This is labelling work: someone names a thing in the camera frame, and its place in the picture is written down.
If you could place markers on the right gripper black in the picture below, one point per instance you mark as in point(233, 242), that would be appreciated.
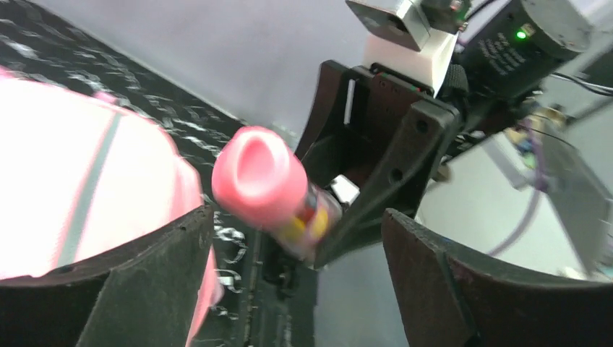
point(391, 147)

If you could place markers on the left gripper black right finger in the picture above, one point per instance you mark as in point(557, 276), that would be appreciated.
point(452, 295)

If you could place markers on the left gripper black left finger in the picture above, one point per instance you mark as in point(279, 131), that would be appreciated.
point(152, 291)

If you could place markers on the pink cap bottle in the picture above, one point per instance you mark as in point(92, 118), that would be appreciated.
point(258, 179)

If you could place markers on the pink student backpack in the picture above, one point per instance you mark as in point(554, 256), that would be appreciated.
point(81, 175)

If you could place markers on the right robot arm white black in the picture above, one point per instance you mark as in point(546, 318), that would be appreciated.
point(505, 62)

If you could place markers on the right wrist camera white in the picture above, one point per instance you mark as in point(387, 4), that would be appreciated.
point(413, 38)

